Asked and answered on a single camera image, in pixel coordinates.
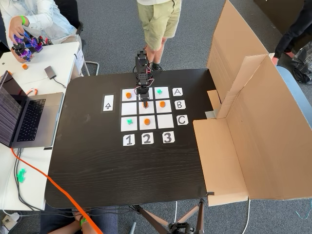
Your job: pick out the white power adapter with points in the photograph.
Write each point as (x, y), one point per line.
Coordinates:
(8, 220)

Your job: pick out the grey open laptop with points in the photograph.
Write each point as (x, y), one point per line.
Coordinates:
(31, 117)

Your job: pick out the grey USB hub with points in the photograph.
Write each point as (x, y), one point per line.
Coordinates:
(50, 72)

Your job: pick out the person's hand with green wristband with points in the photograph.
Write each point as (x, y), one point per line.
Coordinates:
(16, 28)

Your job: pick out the paper sheet number 1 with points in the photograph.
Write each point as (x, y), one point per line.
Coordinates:
(129, 140)

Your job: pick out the green cross-shaped token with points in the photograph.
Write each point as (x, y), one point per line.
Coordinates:
(21, 175)
(130, 121)
(159, 91)

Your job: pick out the paper sheet letter B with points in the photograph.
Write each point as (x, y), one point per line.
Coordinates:
(180, 104)

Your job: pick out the round orange token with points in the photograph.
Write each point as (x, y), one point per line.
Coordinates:
(24, 66)
(146, 104)
(162, 104)
(146, 121)
(128, 95)

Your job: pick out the person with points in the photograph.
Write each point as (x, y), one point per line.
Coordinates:
(290, 36)
(107, 219)
(44, 19)
(158, 24)

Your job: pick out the grey tape strip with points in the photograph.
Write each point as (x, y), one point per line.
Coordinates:
(210, 114)

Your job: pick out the white paper arrow sheet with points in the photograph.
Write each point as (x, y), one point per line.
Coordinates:
(108, 100)

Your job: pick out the paper sheet letter A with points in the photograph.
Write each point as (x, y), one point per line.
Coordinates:
(177, 91)

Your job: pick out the brown-legged camera tripod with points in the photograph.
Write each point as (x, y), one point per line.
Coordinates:
(180, 228)

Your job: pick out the person's hand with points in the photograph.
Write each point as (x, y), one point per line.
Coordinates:
(77, 216)

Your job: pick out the purple leader arm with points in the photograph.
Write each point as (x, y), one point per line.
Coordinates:
(34, 45)

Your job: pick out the brown cardboard screen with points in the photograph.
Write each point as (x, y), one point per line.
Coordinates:
(234, 44)
(256, 146)

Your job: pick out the black plastic bag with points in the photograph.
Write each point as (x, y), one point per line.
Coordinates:
(302, 68)

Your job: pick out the white side table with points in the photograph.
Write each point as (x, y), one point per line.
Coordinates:
(36, 80)

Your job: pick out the paper sheet number 2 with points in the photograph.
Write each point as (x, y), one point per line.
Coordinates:
(147, 138)

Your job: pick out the white paper grid square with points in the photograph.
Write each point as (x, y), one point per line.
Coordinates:
(129, 109)
(152, 126)
(151, 97)
(124, 128)
(165, 121)
(168, 110)
(150, 111)
(165, 96)
(134, 97)

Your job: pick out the paper sheet letter C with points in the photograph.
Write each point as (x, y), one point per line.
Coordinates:
(182, 120)

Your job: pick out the paper sheet number 3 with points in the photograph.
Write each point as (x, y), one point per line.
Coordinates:
(168, 137)

